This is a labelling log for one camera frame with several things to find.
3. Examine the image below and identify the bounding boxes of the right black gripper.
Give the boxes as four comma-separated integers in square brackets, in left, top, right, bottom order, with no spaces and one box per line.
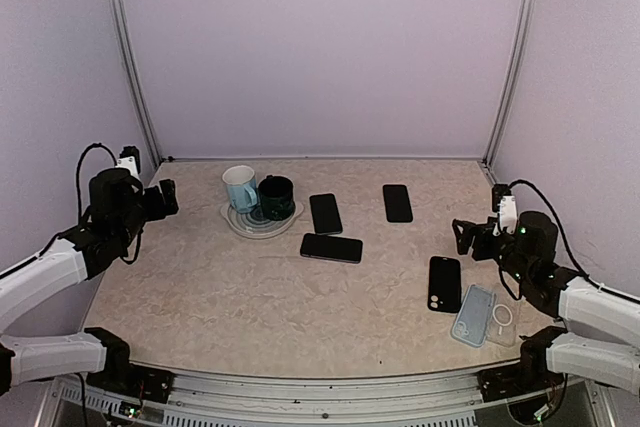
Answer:
[454,216,534,285]

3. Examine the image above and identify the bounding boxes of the black phone case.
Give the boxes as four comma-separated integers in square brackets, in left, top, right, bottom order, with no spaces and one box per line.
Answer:
[427,256,462,314]

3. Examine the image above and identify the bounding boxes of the black phone pink edge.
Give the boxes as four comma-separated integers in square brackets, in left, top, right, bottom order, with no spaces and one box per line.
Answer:
[300,233,363,264]

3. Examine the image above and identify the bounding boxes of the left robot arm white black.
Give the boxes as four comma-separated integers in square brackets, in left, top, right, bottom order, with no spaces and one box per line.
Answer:
[1,167,179,392]

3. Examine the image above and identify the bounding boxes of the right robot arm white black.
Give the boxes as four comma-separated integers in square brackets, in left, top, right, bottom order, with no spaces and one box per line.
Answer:
[452,211,639,398]

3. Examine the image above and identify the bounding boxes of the black phone upper right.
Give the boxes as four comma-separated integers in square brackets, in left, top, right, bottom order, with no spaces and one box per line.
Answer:
[382,184,413,223]

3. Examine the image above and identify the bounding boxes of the clear magsafe phone case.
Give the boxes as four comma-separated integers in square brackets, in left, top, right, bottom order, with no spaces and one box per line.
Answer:
[486,291,520,347]

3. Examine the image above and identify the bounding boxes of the light blue phone case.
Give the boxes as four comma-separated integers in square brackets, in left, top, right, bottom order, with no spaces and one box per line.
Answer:
[451,284,495,348]

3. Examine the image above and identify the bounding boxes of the black phone upper middle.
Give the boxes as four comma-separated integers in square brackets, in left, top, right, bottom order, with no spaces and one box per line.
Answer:
[309,193,343,235]

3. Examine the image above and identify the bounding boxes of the light blue ceramic mug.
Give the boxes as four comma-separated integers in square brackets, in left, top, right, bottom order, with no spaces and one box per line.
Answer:
[222,165,259,214]

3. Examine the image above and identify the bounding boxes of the white grey ringed plate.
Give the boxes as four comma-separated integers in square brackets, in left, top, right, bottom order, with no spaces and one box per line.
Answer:
[219,202,304,240]

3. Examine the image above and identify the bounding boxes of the dark green ceramic mug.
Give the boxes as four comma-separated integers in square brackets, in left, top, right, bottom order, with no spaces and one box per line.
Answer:
[258,175,295,221]

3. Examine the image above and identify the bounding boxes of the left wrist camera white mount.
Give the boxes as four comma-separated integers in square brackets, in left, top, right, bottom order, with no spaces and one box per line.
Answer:
[117,146,141,180]

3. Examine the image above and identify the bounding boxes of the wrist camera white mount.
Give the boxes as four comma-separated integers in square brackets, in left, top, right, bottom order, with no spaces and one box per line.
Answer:
[117,146,141,180]
[492,184,518,236]

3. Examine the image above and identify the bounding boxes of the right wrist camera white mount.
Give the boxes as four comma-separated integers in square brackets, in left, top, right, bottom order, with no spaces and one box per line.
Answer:
[492,184,518,236]

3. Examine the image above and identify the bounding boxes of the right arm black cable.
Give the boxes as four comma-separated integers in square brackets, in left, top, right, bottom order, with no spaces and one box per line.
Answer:
[507,178,591,278]

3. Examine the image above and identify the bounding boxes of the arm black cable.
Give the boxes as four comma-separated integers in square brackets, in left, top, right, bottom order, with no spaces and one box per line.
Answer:
[74,142,119,221]
[507,178,591,278]

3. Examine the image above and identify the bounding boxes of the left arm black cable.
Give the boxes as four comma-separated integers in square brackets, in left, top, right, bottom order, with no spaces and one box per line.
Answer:
[74,142,119,221]

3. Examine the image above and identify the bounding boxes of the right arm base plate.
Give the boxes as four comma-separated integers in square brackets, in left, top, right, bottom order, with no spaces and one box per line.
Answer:
[477,364,564,403]

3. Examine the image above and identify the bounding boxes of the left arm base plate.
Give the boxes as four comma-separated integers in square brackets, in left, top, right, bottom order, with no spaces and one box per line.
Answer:
[87,364,175,404]

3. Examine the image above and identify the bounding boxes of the front aluminium rail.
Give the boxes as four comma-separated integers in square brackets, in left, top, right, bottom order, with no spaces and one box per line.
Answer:
[33,368,619,426]

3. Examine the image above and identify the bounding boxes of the left aluminium frame post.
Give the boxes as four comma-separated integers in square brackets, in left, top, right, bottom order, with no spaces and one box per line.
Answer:
[109,0,162,168]

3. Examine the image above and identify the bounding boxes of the aluminium frame post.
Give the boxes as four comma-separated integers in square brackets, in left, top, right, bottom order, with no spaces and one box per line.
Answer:
[109,0,162,168]
[482,0,535,173]

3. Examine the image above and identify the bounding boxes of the right aluminium frame post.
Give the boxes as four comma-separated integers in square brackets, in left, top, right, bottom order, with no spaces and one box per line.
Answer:
[482,0,535,173]

